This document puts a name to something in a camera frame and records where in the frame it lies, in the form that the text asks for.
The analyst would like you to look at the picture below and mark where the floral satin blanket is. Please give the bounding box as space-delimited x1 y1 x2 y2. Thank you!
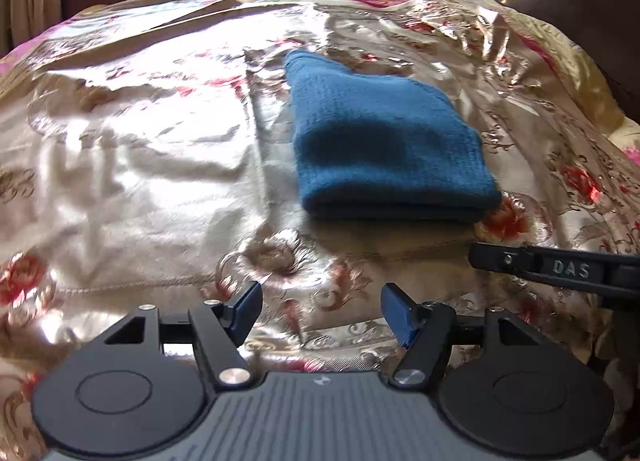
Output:
0 0 640 461

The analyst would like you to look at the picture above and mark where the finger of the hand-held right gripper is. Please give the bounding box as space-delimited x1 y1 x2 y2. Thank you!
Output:
469 241 640 294

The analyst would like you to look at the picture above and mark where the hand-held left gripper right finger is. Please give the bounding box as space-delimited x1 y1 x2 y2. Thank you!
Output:
380 282 543 389

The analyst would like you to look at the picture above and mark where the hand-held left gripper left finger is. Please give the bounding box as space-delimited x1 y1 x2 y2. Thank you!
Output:
102 281 263 388

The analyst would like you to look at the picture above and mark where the blue knit sweater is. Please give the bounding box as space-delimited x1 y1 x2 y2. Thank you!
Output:
284 50 502 223

